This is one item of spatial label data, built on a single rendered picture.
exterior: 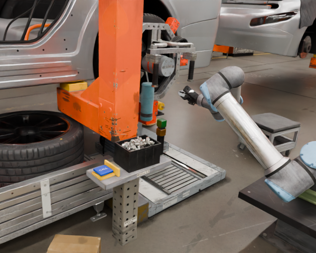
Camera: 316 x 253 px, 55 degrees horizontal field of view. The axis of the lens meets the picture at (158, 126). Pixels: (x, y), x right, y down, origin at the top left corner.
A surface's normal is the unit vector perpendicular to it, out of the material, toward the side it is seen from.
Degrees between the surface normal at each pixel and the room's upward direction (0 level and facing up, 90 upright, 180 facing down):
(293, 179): 63
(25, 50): 90
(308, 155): 40
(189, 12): 90
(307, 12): 82
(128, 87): 90
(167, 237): 0
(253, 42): 109
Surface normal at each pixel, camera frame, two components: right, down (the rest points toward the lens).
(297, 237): -0.73, 0.20
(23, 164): 0.32, 0.36
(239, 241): 0.07, -0.93
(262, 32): -0.39, 0.32
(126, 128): 0.68, 0.30
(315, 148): -0.40, -0.58
